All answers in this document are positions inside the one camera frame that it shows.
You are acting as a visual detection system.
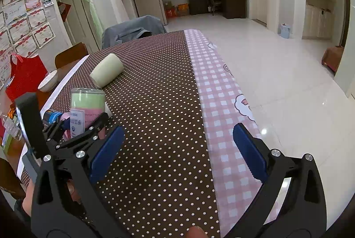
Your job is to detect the green pink clear jar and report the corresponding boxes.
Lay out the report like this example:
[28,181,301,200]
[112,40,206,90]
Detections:
[70,88,105,138]

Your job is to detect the red gift bag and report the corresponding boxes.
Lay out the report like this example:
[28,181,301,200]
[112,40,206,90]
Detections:
[5,54,47,102]

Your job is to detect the white ceramic bowl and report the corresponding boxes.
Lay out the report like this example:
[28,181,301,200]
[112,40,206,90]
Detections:
[38,70,58,93]

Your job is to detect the dark wooden desk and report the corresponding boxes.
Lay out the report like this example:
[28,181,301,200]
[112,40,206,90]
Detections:
[188,0,247,19]

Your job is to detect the pink cup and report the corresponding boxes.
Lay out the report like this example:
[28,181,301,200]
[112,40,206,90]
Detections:
[60,113,71,141]

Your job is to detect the grey covered chair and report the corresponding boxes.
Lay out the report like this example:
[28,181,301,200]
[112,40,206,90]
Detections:
[102,15,167,49]

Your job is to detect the pink checkered tablecloth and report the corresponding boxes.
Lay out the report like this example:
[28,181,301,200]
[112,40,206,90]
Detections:
[184,29,262,237]

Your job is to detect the red orange boxes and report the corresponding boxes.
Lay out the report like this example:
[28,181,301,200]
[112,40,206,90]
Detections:
[166,3,189,18]

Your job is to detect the pale green cup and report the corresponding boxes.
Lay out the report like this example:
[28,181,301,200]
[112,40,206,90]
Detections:
[90,53,124,89]

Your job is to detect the blue black small bottle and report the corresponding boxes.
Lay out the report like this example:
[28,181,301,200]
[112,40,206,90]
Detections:
[43,109,63,128]

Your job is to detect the brown wooden chair back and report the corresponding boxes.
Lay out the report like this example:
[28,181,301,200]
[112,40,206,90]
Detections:
[55,42,89,69]

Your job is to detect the person's thumb tip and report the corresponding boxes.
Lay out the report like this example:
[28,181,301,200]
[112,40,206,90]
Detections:
[185,226,208,238]

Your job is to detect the brown polka dot tablecloth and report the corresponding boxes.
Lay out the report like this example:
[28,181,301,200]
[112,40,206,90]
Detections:
[53,31,220,237]

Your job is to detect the light blue bin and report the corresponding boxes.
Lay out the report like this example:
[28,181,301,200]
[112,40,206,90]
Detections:
[279,23,291,39]

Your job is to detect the green tissue box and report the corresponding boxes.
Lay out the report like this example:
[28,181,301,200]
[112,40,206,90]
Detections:
[2,134,13,153]

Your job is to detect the person's left hand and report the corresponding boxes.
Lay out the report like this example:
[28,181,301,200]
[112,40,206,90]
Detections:
[22,179,35,216]

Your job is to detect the brown low stool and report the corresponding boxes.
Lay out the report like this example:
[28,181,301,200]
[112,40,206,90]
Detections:
[321,46,344,73]

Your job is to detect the clear spray bottle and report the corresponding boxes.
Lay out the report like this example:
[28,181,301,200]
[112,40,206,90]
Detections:
[1,113,22,140]

